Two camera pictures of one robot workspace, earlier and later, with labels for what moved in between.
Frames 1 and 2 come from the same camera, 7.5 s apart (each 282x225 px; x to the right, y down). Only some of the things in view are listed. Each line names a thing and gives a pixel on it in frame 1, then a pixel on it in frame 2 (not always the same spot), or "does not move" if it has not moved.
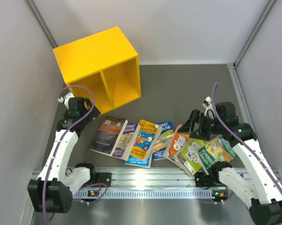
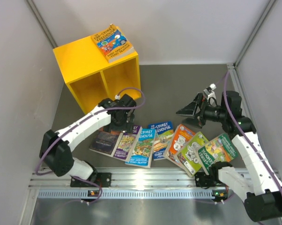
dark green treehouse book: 218,149 does not move
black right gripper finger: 203,135 -> 192,122
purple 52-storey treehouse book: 124,148 does not move
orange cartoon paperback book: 177,140 does not move
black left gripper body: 93,113 -> 122,125
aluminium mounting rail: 144,183 does not move
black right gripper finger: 188,127 -> 192,108
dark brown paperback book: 107,133 does not move
